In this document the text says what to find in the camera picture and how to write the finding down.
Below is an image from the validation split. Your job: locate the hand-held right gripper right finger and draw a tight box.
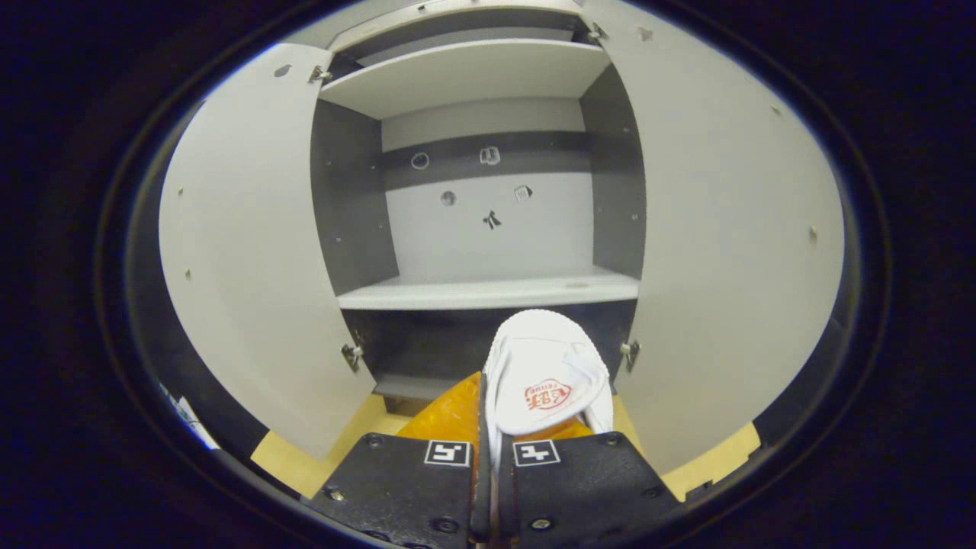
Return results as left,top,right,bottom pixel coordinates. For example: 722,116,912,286
492,416,685,548

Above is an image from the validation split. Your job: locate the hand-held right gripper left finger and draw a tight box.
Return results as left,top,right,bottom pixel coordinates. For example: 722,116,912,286
303,371,493,549

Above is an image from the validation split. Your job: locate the white canvas shoe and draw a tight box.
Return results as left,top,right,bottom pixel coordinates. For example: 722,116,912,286
483,309,615,474

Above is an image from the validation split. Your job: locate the grey shoe cabinet door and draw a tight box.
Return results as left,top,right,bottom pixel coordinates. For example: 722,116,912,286
158,42,378,462
579,0,846,475

